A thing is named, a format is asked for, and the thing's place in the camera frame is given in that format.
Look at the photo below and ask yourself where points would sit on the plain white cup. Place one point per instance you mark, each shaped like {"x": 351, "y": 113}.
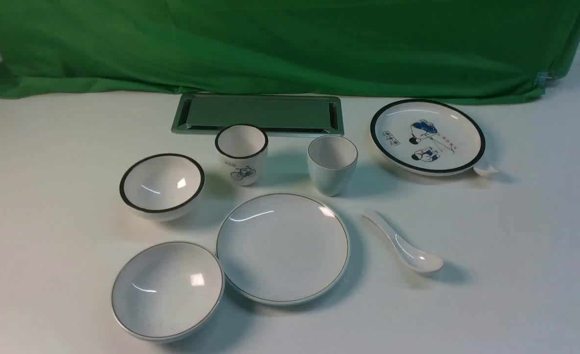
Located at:
{"x": 332, "y": 161}

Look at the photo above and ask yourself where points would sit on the white ceramic soup spoon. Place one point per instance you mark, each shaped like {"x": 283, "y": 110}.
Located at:
{"x": 419, "y": 261}

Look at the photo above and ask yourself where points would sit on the white bowl with thin rim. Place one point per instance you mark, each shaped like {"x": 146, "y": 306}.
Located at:
{"x": 167, "y": 291}

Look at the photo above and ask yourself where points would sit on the white cup with bicycle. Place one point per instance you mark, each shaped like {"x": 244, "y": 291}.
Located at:
{"x": 243, "y": 150}

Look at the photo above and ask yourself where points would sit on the large white plate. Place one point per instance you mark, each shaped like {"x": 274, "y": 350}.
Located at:
{"x": 283, "y": 249}

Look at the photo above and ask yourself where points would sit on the black-rimmed white bowl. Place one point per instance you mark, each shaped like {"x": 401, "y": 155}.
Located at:
{"x": 163, "y": 187}

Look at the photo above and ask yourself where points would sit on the black-rimmed illustrated white plate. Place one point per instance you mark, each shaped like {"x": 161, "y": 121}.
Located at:
{"x": 427, "y": 138}

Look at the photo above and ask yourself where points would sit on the metal clip on cloth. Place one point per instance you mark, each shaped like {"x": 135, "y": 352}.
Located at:
{"x": 544, "y": 80}

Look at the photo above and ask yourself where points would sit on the green backdrop cloth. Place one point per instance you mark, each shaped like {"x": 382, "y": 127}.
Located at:
{"x": 470, "y": 52}

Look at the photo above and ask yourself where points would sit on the metal table cable hatch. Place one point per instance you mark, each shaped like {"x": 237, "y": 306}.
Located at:
{"x": 277, "y": 115}

